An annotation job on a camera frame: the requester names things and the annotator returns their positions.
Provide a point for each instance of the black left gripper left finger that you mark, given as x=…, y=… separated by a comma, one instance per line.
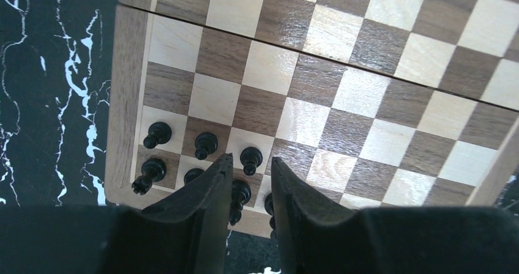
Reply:
x=183, y=233

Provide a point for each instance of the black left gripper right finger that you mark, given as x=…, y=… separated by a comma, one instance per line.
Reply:
x=317, y=235

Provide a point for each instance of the black chess piece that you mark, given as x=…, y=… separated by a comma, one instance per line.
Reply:
x=192, y=174

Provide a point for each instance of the black rook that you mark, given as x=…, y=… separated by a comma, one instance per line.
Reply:
x=152, y=170

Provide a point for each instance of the black pawn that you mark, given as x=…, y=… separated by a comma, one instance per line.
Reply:
x=251, y=158
x=206, y=143

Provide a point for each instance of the black knight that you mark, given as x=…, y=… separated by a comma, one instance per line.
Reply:
x=158, y=133

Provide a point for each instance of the wooden chess board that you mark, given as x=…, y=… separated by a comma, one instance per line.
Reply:
x=371, y=102

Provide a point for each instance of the black piece behind right finger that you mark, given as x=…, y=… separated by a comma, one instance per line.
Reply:
x=269, y=208

